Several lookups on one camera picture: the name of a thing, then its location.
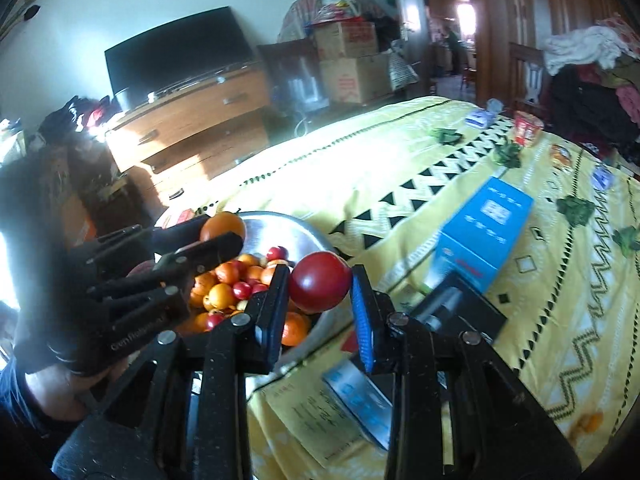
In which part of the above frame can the blue and white carton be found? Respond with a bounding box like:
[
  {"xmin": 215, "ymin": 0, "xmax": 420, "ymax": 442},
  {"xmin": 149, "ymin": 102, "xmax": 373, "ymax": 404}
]
[{"xmin": 430, "ymin": 176, "xmax": 536, "ymax": 293}]

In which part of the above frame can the pile of clothes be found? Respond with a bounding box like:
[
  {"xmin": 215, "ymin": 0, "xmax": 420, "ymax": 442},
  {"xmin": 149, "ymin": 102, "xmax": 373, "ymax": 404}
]
[{"xmin": 542, "ymin": 15, "xmax": 640, "ymax": 161}]

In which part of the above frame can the red instant noodle cup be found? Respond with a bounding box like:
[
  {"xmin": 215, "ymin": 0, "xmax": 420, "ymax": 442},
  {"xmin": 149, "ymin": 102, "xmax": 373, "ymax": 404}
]
[{"xmin": 514, "ymin": 111, "xmax": 545, "ymax": 147}]

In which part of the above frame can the dark glossy cabinet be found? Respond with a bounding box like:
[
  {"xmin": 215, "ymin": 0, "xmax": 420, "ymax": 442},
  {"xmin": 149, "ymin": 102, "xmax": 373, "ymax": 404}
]
[{"xmin": 256, "ymin": 37, "xmax": 331, "ymax": 111}]

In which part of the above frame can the mesh dome food cover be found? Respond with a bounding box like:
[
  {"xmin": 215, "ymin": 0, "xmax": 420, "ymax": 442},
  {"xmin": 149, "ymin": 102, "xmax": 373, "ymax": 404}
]
[{"xmin": 276, "ymin": 0, "xmax": 421, "ymax": 96}]

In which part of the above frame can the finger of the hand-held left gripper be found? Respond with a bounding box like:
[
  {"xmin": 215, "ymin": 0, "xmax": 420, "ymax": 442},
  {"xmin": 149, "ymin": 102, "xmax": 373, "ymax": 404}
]
[
  {"xmin": 75, "ymin": 215, "xmax": 211, "ymax": 266},
  {"xmin": 87, "ymin": 232, "xmax": 244, "ymax": 361}
]

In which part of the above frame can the person's left forearm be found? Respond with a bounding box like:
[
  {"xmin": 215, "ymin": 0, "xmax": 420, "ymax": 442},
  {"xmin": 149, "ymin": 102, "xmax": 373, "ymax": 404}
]
[{"xmin": 0, "ymin": 155, "xmax": 123, "ymax": 423}]

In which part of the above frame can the big brown cardboard carton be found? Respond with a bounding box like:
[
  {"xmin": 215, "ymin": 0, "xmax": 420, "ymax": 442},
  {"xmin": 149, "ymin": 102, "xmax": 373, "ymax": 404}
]
[{"xmin": 317, "ymin": 52, "xmax": 396, "ymax": 106}]

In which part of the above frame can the yellow printed blanket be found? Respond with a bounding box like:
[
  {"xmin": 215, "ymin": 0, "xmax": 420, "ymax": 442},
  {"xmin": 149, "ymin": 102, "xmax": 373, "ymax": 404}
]
[{"xmin": 155, "ymin": 95, "xmax": 640, "ymax": 480}]

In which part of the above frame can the heap of mixed small fruits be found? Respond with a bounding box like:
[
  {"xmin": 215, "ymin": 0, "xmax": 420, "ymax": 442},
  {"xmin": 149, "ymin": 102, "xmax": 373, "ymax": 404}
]
[{"xmin": 175, "ymin": 245, "xmax": 313, "ymax": 348}]

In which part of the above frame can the wooden chair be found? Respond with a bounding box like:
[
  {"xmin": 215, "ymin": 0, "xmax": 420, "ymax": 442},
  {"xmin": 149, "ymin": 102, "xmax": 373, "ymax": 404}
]
[{"xmin": 507, "ymin": 42, "xmax": 553, "ymax": 121}]

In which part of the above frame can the metal bowl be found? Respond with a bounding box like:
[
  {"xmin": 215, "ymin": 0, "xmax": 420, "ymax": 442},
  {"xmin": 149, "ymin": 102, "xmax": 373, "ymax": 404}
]
[{"xmin": 170, "ymin": 210, "xmax": 351, "ymax": 356}]

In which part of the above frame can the large red tomato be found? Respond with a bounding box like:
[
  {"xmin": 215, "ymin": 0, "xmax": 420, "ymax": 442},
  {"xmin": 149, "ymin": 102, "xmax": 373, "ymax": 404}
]
[{"xmin": 287, "ymin": 251, "xmax": 352, "ymax": 313}]

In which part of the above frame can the wooden wardrobe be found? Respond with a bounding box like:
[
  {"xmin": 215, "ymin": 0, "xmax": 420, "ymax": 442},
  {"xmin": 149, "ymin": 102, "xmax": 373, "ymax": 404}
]
[{"xmin": 467, "ymin": 0, "xmax": 626, "ymax": 106}]

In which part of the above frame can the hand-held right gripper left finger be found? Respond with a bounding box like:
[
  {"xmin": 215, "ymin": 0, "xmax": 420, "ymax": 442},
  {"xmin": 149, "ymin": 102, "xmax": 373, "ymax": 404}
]
[{"xmin": 52, "ymin": 265, "xmax": 292, "ymax": 480}]

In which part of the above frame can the large orange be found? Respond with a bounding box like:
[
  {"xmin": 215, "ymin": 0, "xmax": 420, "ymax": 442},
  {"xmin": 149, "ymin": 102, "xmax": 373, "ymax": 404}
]
[{"xmin": 200, "ymin": 211, "xmax": 247, "ymax": 246}]

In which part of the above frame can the black flat box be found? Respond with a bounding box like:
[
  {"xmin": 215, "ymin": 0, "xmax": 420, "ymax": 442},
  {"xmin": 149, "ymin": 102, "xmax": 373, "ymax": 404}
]
[{"xmin": 320, "ymin": 270, "xmax": 508, "ymax": 451}]

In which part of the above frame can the wooden dresser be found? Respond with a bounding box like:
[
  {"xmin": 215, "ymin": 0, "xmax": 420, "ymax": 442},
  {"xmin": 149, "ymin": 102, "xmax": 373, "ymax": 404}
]
[{"xmin": 102, "ymin": 62, "xmax": 281, "ymax": 206}]

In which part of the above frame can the black flat television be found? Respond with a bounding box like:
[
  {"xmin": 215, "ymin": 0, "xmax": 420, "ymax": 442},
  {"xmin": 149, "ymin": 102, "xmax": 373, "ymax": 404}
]
[{"xmin": 103, "ymin": 6, "xmax": 256, "ymax": 111}]

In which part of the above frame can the small brown cardboard carton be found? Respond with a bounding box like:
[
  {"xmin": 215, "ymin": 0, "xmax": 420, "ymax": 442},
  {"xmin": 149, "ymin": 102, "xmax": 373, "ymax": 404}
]
[{"xmin": 310, "ymin": 17, "xmax": 381, "ymax": 61}]

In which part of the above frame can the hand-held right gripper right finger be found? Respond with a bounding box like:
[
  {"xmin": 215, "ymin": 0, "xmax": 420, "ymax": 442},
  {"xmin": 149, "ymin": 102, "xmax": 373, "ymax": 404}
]
[{"xmin": 350, "ymin": 262, "xmax": 583, "ymax": 480}]

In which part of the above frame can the heap of dark clothes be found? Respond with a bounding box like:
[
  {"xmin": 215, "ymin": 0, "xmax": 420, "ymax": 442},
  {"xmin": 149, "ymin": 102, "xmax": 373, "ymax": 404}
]
[{"xmin": 37, "ymin": 95, "xmax": 113, "ymax": 136}]

